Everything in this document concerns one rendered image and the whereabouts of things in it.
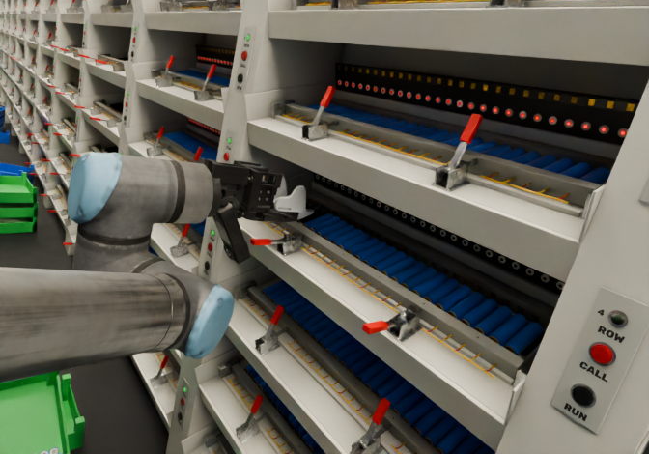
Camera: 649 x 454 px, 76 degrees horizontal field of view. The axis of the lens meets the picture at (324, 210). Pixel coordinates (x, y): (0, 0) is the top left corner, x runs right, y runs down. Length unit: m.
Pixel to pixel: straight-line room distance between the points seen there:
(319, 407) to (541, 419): 0.36
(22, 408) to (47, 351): 0.95
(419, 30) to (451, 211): 0.23
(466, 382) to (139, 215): 0.45
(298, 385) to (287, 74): 0.58
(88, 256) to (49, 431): 0.76
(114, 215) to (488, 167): 0.47
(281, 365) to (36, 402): 0.73
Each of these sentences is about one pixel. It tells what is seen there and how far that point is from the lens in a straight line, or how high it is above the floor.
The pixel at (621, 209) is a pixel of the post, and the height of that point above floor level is 0.95.
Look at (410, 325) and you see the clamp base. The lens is 0.56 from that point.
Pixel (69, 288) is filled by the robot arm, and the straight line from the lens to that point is 0.40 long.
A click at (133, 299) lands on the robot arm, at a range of 0.44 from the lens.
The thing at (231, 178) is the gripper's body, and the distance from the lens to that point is 0.65.
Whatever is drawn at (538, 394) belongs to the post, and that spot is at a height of 0.76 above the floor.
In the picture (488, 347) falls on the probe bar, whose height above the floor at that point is 0.75.
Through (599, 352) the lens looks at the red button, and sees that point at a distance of 0.44.
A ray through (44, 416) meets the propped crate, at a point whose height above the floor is 0.09.
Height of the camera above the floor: 0.97
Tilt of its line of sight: 14 degrees down
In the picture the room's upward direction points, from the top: 14 degrees clockwise
